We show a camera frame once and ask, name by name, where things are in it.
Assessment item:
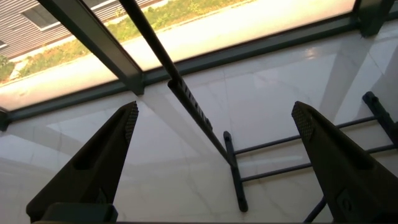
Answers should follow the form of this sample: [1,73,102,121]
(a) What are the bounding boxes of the window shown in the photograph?
[0,0,398,131]

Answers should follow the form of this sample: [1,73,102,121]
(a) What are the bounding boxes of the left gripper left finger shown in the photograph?
[26,101,139,223]

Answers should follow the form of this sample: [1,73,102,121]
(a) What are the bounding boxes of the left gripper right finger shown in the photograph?
[291,101,398,223]

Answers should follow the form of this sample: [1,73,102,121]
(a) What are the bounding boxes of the black clothes rack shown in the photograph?
[119,0,398,223]

